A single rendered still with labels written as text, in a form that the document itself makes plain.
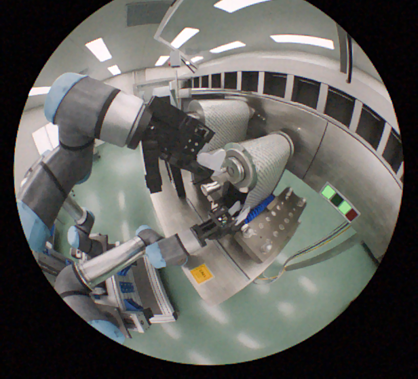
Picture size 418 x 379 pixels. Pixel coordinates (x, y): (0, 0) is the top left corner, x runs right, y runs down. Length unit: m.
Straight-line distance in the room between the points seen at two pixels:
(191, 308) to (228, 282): 1.03
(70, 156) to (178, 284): 1.44
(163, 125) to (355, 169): 0.61
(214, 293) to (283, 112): 0.81
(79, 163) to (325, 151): 0.69
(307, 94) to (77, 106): 0.68
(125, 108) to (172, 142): 0.09
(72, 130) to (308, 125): 0.63
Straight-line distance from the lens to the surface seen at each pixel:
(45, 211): 0.20
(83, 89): 0.17
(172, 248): 0.32
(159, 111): 0.17
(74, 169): 0.22
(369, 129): 0.64
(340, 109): 0.61
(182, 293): 1.51
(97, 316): 0.39
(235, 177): 0.31
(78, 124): 0.17
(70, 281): 0.42
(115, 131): 0.15
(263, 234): 0.49
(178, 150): 0.18
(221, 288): 0.56
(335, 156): 0.55
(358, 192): 0.61
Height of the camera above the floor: 1.45
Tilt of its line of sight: 40 degrees down
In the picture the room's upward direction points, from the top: straight up
